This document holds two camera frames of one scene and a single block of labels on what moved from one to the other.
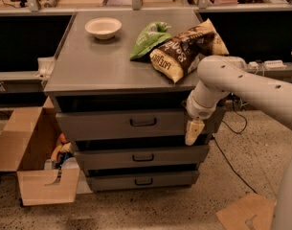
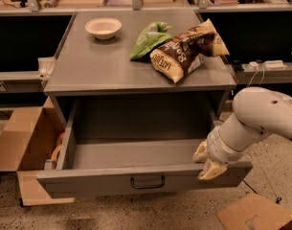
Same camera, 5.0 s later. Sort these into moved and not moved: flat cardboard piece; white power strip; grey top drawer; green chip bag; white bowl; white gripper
Moved: white gripper; grey top drawer
Not moved: white power strip; green chip bag; white bowl; flat cardboard piece
